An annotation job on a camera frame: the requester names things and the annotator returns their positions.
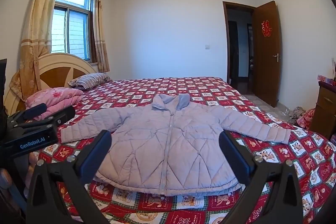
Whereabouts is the pink folded quilt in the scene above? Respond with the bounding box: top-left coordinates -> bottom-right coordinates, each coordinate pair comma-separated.
25,88 -> 84,121

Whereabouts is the lilac quilted jacket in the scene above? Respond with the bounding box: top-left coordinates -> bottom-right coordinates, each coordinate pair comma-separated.
60,93 -> 292,197

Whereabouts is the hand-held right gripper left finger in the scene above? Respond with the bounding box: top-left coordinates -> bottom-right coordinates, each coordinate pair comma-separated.
26,130 -> 112,224

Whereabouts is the narrow beige floral curtain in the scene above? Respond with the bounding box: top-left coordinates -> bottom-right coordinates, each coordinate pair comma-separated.
92,0 -> 110,73

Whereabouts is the red paper door decoration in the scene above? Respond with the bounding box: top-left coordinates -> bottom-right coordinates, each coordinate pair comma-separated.
261,20 -> 273,38

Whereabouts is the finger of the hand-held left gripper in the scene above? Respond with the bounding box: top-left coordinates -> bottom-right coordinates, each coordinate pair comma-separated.
16,106 -> 76,132
9,103 -> 48,125

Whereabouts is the wide beige floral curtain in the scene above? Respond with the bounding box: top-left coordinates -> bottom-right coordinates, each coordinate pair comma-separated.
9,0 -> 65,101

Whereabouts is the cream and wood headboard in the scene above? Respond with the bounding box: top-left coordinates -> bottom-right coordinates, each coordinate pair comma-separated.
4,53 -> 98,117

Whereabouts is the bed with red patterned sheet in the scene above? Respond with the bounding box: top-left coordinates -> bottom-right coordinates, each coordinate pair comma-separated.
26,76 -> 336,224

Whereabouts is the wooden cabinet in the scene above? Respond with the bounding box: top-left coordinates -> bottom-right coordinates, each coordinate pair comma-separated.
311,81 -> 336,138

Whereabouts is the striped pillow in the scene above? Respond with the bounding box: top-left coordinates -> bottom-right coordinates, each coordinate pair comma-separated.
68,72 -> 112,90

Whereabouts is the dark wooden door frame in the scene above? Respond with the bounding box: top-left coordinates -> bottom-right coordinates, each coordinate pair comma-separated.
223,1 -> 255,95

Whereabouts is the red bag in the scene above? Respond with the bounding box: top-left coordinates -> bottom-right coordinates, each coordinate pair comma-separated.
297,109 -> 315,130

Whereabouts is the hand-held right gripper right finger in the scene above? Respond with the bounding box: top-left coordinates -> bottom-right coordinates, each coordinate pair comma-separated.
219,130 -> 311,224

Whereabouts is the pile of clothes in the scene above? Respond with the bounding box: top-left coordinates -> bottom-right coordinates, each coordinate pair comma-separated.
289,106 -> 306,119

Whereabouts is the pink patterned box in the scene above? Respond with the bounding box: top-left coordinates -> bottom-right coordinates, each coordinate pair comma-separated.
318,74 -> 336,86

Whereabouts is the brown wooden door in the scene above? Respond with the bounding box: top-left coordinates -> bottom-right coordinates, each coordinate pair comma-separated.
252,1 -> 281,108

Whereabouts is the window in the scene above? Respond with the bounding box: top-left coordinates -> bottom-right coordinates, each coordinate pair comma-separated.
51,0 -> 94,61

